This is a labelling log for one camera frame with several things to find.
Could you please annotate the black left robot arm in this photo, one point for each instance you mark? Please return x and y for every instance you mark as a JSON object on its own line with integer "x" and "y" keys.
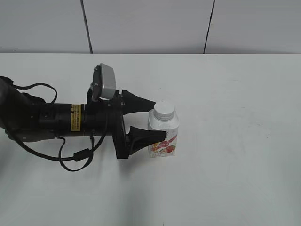
{"x": 26, "y": 118}

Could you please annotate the white plastic bottle cap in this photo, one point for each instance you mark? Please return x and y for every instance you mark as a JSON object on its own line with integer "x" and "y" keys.
{"x": 164, "y": 110}

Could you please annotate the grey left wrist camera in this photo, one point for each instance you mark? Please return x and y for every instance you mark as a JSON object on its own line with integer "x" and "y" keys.
{"x": 104, "y": 83}

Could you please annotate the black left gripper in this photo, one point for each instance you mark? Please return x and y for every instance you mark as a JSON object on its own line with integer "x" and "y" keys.
{"x": 105, "y": 117}

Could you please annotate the white strawberry yogurt drink bottle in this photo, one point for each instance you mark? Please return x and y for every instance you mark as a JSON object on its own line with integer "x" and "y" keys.
{"x": 168, "y": 146}

